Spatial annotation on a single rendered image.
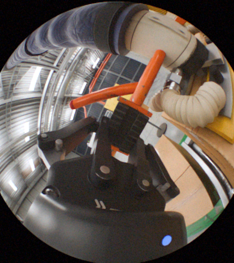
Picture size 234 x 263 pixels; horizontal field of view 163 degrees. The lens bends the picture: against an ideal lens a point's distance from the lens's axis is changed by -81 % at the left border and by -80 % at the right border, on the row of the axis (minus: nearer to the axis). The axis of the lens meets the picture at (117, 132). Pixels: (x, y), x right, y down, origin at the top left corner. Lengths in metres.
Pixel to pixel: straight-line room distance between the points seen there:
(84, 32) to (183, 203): 0.80
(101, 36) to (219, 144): 0.27
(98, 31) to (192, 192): 0.73
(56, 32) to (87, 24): 0.11
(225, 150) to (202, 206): 0.45
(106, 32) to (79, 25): 0.07
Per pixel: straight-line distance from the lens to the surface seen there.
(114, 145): 0.15
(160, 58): 0.18
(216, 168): 0.57
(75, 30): 0.24
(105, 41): 0.20
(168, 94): 0.16
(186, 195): 0.63
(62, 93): 5.94
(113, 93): 0.17
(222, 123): 0.15
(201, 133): 0.19
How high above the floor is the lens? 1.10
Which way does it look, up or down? 4 degrees down
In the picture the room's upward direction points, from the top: 64 degrees counter-clockwise
